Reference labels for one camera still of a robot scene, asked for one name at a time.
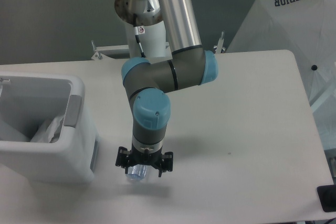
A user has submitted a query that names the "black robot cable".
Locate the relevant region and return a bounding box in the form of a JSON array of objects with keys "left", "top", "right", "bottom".
[{"left": 132, "top": 13, "right": 146, "bottom": 58}]

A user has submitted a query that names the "black device at table edge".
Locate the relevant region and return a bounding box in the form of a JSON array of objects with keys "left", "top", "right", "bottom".
[{"left": 317, "top": 185, "right": 335, "bottom": 212}]

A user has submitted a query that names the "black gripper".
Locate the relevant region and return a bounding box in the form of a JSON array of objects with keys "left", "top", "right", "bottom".
[{"left": 115, "top": 146, "right": 173, "bottom": 177}]

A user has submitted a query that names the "white plastic trash can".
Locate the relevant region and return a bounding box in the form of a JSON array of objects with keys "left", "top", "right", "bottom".
[{"left": 1, "top": 71, "right": 98, "bottom": 183}]

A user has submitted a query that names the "metal clamp bolt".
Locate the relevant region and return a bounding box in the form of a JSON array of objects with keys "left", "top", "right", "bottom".
[{"left": 213, "top": 31, "right": 226, "bottom": 54}]

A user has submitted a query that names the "white superior umbrella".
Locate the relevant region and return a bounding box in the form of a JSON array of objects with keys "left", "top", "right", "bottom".
[{"left": 227, "top": 0, "right": 335, "bottom": 100}]

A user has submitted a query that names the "crushed clear plastic bottle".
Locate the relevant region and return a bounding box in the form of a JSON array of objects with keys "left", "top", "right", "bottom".
[{"left": 126, "top": 165, "right": 150, "bottom": 183}]

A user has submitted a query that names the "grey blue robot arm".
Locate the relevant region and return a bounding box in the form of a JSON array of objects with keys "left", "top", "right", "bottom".
[{"left": 114, "top": 0, "right": 218, "bottom": 180}]

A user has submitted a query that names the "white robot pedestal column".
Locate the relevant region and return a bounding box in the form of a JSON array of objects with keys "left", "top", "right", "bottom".
[{"left": 114, "top": 0, "right": 171, "bottom": 59}]

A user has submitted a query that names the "clear plastic bag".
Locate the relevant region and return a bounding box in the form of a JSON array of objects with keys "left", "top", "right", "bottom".
[{"left": 30, "top": 115, "right": 65, "bottom": 143}]

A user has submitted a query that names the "white mounting bracket frame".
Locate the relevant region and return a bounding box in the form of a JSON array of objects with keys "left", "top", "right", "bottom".
[{"left": 91, "top": 40, "right": 171, "bottom": 61}]

